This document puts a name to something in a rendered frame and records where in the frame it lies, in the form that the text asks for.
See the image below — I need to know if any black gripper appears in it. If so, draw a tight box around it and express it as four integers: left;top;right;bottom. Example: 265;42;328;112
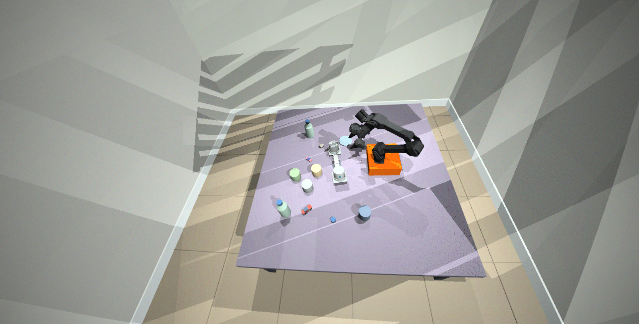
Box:
348;123;370;149

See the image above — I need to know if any light blue round dish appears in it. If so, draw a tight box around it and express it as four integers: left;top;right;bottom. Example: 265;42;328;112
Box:
339;136;352;146

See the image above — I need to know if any green cylinder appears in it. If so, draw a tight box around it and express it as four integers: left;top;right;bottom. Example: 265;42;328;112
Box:
290;168;301;182

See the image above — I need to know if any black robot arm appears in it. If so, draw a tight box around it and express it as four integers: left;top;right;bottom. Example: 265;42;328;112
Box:
349;109;424;164

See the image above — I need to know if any tan cylinder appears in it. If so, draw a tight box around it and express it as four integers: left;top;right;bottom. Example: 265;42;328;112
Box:
311;164;322;177

